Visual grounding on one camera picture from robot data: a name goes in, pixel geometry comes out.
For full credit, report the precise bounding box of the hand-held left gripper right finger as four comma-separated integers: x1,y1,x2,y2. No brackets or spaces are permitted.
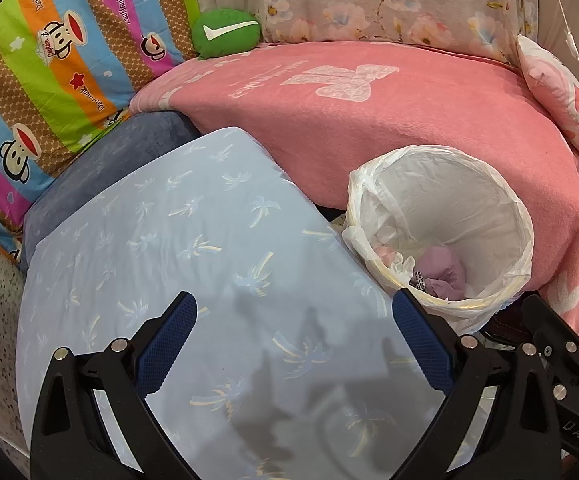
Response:
392,287,565,480

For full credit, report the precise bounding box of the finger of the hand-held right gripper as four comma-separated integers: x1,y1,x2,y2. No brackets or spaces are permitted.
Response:
519,294,579,403

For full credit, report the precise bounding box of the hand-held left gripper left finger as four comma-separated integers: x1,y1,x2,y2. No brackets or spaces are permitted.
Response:
29,290,200,480

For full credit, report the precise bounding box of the purple cloth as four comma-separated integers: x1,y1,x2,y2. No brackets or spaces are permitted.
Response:
417,245,467,301

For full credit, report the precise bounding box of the pale pink cloth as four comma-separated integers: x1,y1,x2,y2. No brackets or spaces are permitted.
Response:
374,245,405,268

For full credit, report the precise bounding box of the waste bin with white liner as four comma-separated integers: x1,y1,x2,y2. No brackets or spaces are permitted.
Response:
342,144,535,336

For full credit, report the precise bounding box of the light blue palm-print tablecloth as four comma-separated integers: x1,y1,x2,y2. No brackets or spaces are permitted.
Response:
14,127,450,480

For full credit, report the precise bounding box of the blue sofa cushion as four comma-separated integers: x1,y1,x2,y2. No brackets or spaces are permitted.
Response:
22,111,205,271

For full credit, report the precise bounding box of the pink pillow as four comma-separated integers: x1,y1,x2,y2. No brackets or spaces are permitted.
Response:
517,34,579,178

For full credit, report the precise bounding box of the pink blanket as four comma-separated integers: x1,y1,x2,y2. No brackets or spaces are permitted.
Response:
129,40,579,346

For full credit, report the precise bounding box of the striped monkey print quilt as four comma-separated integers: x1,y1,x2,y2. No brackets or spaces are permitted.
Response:
0,0,205,266

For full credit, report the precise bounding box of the green cushion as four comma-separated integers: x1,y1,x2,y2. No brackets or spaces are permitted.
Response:
192,7,262,58

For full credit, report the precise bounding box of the beige floral cloth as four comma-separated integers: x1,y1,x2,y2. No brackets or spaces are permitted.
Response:
184,0,540,66

